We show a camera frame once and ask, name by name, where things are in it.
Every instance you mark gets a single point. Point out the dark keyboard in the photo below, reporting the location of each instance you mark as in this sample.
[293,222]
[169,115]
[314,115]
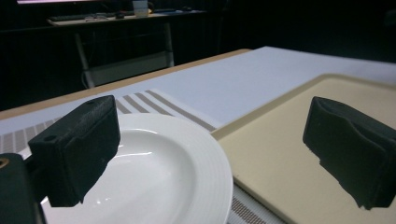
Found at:
[77,17]

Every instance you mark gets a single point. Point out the striped white placemat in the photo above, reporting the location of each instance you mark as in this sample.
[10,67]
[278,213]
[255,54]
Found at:
[174,104]

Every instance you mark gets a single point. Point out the white round plate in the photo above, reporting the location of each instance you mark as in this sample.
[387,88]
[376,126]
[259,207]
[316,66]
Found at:
[162,174]

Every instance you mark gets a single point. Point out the beige tray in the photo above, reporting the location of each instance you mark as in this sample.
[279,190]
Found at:
[295,161]

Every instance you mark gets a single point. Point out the white cup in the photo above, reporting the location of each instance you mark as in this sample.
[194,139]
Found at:
[140,7]

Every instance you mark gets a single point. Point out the monitor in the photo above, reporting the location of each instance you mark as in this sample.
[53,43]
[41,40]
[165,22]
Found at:
[59,1]

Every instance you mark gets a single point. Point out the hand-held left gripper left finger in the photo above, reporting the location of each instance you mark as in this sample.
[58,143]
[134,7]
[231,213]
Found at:
[77,149]

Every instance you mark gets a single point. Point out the background desk with metal legs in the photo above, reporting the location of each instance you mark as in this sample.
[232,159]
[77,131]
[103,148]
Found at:
[124,46]

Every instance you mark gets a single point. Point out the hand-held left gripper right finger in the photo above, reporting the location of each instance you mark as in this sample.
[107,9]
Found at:
[351,149]

